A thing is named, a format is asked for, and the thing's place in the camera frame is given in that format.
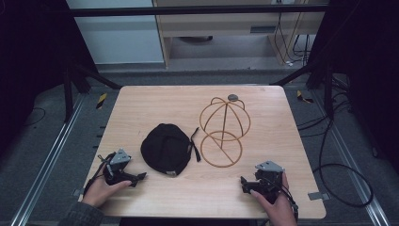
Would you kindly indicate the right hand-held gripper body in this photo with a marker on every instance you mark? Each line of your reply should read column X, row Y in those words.
column 269, row 179

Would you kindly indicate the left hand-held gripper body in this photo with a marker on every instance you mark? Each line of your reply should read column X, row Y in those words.
column 116, row 171

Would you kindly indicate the person's left hand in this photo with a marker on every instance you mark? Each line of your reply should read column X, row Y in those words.
column 101, row 190

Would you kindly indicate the person's right hand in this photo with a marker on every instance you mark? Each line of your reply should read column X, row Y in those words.
column 278, row 210

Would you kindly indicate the black cap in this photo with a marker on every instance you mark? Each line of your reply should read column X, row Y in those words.
column 167, row 149

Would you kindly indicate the grey round disc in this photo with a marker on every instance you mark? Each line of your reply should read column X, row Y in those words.
column 232, row 97

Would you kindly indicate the black metal stand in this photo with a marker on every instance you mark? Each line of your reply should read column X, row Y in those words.
column 78, row 81
column 316, row 81

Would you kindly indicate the black curtain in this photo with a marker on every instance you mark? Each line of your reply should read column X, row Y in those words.
column 34, row 69
column 363, row 78

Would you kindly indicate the white cabinet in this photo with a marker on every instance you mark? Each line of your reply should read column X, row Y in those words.
column 119, row 37

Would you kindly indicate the grey metal table bracket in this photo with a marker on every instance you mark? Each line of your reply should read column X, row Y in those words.
column 318, row 196
column 77, row 192

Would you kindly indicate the aluminium floor rail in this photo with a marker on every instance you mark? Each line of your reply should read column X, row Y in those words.
column 351, row 163
column 47, row 163

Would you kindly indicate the black frame crossbar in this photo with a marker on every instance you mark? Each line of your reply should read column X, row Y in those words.
column 194, row 10

